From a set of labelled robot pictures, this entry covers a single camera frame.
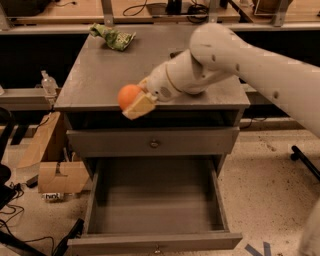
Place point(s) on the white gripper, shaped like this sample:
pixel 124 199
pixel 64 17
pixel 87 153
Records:
pixel 159 83

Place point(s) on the orange fruit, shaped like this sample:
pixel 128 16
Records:
pixel 127 95

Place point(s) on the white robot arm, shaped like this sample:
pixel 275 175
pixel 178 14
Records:
pixel 215 53

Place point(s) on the closed gray drawer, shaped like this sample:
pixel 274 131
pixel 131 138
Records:
pixel 152 142

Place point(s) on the open gray drawer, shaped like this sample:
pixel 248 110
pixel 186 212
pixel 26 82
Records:
pixel 154 205

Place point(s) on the green crumpled chip bag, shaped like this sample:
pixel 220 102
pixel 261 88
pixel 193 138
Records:
pixel 115 39

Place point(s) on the gray wooden cabinet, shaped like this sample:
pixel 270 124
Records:
pixel 88 98

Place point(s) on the clear sanitizer bottle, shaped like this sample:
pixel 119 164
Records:
pixel 48 84

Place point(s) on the brown cardboard box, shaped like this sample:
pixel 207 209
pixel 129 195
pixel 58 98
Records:
pixel 57 173

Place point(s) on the black caster leg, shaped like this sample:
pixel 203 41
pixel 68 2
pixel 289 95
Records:
pixel 297 154

